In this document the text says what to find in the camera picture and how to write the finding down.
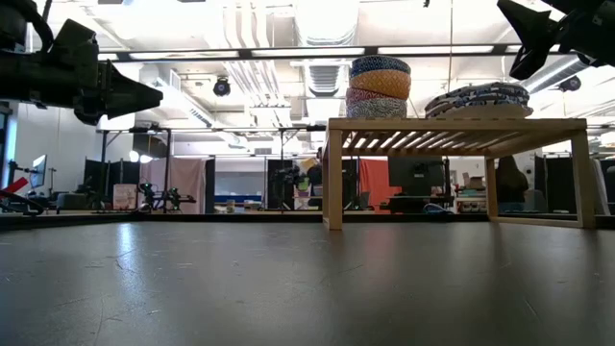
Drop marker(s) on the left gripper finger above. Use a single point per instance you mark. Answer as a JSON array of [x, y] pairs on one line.
[[127, 96]]

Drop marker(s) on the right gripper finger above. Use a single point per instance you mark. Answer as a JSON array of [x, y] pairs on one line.
[[533, 24], [533, 60]]

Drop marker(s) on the orange white quatrefoil-pattern bowl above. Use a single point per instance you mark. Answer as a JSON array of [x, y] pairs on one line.
[[382, 85]]

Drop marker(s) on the blue diamond-pattern bowl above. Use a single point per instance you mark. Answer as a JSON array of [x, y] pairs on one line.
[[379, 65]]

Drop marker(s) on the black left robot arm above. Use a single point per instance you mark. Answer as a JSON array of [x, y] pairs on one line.
[[19, 81]]

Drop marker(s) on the wooden slatted shelf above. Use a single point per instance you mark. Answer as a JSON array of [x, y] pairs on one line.
[[456, 126]]

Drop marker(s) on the black ceiling spotlight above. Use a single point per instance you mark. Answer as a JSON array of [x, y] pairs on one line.
[[570, 85], [221, 87]]

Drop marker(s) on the black curtain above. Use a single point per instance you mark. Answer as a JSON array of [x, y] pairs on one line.
[[96, 178]]

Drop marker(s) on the pink curtain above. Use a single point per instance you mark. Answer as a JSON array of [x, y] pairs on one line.
[[185, 175]]

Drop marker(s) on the white red sign box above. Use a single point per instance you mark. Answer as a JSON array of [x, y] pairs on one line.
[[125, 197]]

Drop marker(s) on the background computer monitor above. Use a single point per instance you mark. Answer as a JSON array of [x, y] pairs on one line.
[[39, 172]]

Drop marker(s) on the distant robot arms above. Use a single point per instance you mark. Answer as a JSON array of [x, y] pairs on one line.
[[168, 198]]

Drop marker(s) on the grey box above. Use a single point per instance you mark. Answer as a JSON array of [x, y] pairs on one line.
[[72, 203]]

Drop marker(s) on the person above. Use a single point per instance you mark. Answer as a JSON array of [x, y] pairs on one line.
[[315, 178], [511, 182]]

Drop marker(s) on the black partition panel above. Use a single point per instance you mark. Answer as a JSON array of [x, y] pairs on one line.
[[557, 182]]

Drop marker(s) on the slanted red bar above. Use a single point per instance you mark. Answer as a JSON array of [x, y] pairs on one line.
[[14, 185]]

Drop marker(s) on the cardboard box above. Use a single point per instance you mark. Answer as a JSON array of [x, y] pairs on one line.
[[475, 182]]

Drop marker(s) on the cluttered background desk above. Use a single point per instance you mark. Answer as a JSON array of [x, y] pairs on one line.
[[480, 201]]

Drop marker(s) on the large black monitor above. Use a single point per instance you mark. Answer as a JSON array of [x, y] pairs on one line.
[[418, 175]]

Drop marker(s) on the black table mat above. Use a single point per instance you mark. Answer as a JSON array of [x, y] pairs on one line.
[[144, 288]]

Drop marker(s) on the orange curtain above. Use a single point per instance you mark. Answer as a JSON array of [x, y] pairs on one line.
[[379, 180]]

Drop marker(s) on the silver ceiling duct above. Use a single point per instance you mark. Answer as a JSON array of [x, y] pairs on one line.
[[543, 79]]

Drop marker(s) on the black metal frame station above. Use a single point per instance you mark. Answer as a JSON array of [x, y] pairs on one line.
[[167, 168]]

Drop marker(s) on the overhead frame beam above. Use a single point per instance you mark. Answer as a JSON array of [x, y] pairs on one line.
[[307, 53]]

